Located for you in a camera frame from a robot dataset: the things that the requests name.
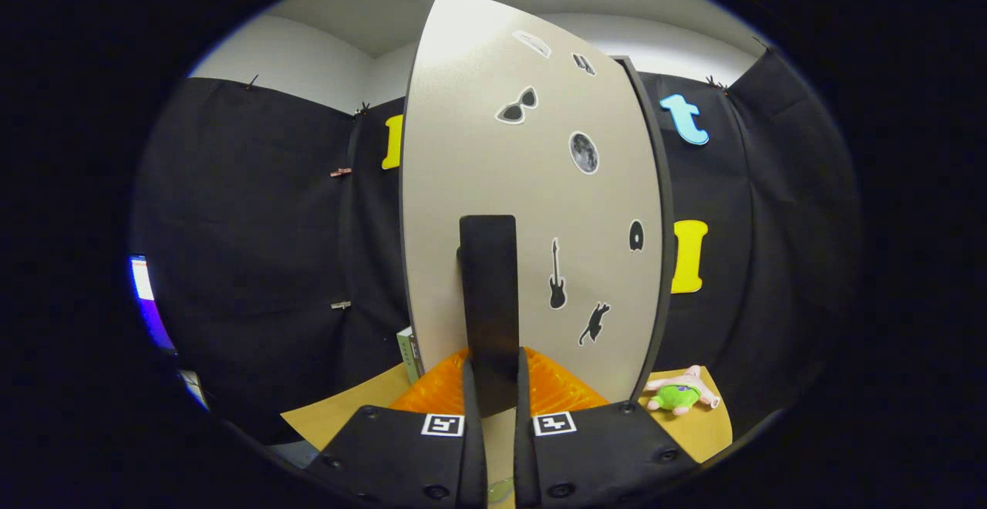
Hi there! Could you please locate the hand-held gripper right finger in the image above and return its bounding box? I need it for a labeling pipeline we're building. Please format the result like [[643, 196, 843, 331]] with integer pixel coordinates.
[[513, 347, 700, 509]]

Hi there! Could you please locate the grey cabinet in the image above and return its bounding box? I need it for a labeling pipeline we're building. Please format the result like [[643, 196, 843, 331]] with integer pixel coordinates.
[[613, 54, 676, 403]]

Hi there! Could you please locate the black door handle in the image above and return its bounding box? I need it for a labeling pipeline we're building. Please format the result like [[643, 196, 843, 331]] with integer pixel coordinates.
[[458, 214, 520, 417]]

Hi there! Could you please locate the lit screen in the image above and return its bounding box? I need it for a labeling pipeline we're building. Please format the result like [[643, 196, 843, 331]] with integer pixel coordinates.
[[130, 254, 178, 352]]

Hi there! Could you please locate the pink and green plush toy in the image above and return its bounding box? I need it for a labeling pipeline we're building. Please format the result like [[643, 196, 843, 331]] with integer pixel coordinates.
[[644, 365, 722, 417]]

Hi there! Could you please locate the green book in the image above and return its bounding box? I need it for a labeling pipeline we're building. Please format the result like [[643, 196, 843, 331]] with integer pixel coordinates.
[[396, 326, 423, 385]]

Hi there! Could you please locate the black backdrop cloth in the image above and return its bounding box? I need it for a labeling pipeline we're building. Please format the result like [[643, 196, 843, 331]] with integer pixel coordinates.
[[130, 46, 863, 448]]

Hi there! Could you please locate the beige cabinet door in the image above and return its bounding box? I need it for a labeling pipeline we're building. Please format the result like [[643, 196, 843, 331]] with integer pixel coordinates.
[[399, 0, 665, 406]]

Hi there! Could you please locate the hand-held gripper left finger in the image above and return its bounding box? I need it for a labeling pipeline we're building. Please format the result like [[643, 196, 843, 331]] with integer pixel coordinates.
[[303, 349, 489, 509]]

